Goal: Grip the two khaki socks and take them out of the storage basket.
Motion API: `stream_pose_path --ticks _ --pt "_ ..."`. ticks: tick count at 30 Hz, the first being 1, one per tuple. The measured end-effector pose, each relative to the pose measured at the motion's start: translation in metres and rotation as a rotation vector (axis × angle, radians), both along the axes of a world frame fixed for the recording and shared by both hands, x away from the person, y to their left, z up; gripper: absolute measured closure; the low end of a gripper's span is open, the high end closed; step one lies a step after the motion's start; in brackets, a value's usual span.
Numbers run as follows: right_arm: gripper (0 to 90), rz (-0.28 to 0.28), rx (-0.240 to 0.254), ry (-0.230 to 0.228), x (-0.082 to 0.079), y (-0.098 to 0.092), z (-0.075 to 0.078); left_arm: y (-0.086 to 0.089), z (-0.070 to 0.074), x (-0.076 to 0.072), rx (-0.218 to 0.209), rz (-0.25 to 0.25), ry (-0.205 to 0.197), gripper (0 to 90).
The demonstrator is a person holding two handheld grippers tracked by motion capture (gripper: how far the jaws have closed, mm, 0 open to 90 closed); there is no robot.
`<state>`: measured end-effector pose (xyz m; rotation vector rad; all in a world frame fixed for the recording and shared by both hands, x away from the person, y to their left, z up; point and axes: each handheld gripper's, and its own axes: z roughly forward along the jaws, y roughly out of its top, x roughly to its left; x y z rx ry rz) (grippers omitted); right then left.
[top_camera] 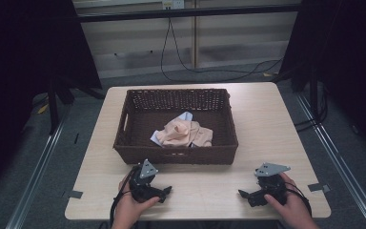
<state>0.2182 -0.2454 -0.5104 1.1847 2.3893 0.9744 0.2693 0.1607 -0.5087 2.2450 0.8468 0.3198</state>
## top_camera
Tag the wooden wall strip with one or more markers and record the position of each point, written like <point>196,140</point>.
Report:
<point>196,35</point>

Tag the metal floor rail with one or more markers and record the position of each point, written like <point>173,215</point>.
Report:
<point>35,178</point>
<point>343,165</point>

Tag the black horizontal bar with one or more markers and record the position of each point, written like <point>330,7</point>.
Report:
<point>203,12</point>

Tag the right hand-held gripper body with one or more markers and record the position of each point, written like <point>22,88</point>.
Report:
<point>271,186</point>

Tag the person's left hand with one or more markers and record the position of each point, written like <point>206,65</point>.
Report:
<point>130,208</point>

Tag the black curtain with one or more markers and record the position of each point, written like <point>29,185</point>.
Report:
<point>19,79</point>
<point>352,63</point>

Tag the brown woven basket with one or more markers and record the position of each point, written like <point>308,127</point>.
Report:
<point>139,133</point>

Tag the yellow tape piece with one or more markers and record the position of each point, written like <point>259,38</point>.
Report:
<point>268,74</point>
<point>43,109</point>

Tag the person's right hand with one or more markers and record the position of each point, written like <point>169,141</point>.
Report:
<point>290,206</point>

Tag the grey tape piece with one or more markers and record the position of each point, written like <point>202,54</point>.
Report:
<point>318,187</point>
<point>75,194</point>

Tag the white wall socket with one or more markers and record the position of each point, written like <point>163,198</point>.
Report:
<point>173,4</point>

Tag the black tape strip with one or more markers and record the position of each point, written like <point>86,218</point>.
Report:
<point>76,138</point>

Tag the black metal stand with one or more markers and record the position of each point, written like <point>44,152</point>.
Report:
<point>53,108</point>

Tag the peach cloth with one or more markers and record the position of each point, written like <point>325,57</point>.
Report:
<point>179,133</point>

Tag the crumpled beige cloth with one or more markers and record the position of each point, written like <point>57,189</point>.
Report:
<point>187,115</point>

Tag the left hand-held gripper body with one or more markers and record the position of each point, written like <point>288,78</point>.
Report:
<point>143,186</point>

